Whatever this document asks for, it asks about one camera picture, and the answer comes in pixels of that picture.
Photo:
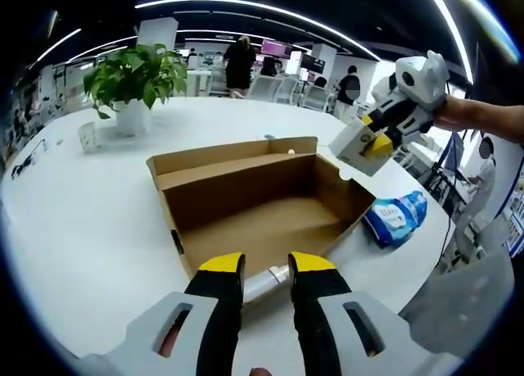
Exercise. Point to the blue soft wipes pack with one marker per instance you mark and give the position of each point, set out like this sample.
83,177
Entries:
395,220

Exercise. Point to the person's left hand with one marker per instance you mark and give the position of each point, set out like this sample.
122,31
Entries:
260,372

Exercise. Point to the white plant pot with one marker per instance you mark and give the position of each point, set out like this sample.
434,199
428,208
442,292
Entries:
132,120

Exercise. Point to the green leafy plant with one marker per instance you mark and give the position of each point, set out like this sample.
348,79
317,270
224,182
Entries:
131,73

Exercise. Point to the row of white office chairs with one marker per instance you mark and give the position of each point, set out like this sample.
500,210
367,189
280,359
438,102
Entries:
294,93

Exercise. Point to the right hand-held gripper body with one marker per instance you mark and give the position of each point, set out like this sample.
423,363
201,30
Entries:
421,89

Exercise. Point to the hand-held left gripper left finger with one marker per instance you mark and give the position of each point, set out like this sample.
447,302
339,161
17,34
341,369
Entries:
217,310

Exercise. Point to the small white cup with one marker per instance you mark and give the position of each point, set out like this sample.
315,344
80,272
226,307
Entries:
88,138

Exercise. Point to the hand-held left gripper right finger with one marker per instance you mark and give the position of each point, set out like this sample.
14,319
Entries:
319,310

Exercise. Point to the purple monitor screen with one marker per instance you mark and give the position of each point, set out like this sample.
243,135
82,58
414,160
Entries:
277,48

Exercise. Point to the white mesh chair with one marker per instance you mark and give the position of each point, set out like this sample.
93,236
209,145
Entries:
462,294

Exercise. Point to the white carton box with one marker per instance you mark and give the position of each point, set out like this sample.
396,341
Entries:
352,146

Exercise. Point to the person's right hand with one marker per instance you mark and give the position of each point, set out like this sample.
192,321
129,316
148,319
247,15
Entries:
462,114

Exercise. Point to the brown cardboard shoe box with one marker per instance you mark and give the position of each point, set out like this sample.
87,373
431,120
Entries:
254,224

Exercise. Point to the black monitor on stand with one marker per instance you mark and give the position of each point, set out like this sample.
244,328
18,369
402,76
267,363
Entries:
452,155

